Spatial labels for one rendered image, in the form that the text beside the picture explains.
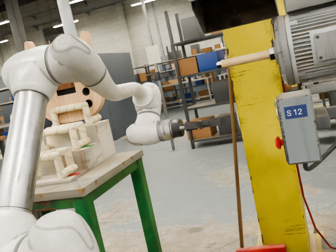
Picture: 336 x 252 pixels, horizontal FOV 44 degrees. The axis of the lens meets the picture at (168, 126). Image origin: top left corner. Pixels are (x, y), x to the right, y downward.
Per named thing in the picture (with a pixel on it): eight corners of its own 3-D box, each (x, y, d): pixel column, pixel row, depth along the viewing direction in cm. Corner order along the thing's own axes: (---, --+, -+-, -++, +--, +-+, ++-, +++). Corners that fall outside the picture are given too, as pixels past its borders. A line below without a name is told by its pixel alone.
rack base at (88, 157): (104, 161, 187) (100, 141, 186) (89, 171, 171) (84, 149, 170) (52, 169, 195) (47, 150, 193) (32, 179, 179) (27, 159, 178)
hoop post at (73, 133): (82, 148, 177) (77, 126, 175) (78, 149, 174) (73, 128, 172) (75, 149, 178) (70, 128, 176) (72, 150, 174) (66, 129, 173)
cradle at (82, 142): (92, 142, 184) (90, 135, 184) (81, 148, 173) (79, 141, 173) (85, 143, 185) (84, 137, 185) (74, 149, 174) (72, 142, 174)
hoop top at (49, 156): (63, 157, 161) (61, 149, 161) (59, 159, 158) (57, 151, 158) (20, 164, 167) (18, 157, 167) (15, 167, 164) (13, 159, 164)
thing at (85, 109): (93, 123, 191) (89, 103, 190) (91, 124, 188) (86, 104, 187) (87, 124, 192) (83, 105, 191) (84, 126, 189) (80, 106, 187)
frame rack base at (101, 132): (116, 153, 201) (109, 119, 199) (104, 161, 187) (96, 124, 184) (67, 161, 209) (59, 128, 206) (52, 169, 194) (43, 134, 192)
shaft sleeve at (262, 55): (270, 58, 153) (269, 49, 152) (270, 58, 150) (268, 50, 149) (223, 68, 159) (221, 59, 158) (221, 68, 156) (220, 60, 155)
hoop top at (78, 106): (90, 107, 190) (88, 100, 189) (87, 108, 187) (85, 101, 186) (52, 114, 196) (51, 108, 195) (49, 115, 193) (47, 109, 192)
